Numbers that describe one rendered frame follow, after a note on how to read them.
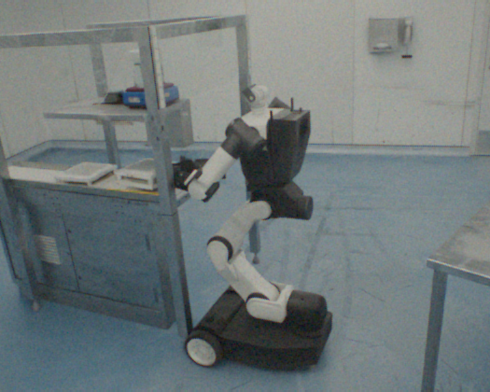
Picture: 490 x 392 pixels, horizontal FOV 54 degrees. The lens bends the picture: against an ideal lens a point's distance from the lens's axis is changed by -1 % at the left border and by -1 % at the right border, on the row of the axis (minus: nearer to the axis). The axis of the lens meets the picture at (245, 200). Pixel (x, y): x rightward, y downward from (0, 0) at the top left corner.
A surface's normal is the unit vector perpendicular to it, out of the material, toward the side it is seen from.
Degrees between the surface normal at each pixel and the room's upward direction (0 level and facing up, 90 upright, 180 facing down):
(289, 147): 90
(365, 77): 90
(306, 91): 90
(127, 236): 90
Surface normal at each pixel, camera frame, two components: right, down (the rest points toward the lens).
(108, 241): -0.40, 0.37
